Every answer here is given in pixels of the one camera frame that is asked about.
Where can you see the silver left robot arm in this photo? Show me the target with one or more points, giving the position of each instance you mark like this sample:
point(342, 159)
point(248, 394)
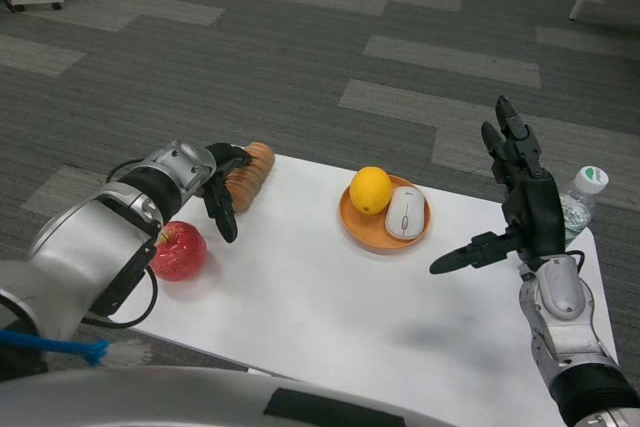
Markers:
point(90, 237)

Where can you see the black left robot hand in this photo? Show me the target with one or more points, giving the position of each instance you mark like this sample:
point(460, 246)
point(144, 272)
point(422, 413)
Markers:
point(220, 197)

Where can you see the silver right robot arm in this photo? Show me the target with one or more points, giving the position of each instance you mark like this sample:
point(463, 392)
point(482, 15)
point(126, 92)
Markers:
point(565, 317)

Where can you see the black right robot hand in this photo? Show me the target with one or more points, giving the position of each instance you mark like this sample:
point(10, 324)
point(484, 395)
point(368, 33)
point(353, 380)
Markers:
point(540, 212)

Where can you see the yellow lemon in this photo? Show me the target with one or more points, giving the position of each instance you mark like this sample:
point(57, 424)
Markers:
point(370, 189)

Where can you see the silver robot chest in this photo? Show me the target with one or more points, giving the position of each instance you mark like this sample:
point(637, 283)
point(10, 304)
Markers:
point(175, 397)

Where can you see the clear bottle white cap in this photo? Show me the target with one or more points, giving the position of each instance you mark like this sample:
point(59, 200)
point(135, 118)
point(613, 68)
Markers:
point(592, 179)

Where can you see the red apple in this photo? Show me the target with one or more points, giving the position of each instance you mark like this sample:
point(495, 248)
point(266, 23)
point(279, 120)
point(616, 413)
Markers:
point(182, 252)

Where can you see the white computer mouse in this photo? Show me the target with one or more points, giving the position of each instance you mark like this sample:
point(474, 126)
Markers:
point(406, 214)

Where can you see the orange round plate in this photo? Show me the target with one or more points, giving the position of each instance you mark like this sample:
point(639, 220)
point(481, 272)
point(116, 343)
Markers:
point(362, 229)

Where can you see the brown ridged bread loaf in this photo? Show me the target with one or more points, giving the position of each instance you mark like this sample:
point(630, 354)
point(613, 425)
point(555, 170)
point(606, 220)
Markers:
point(250, 182)

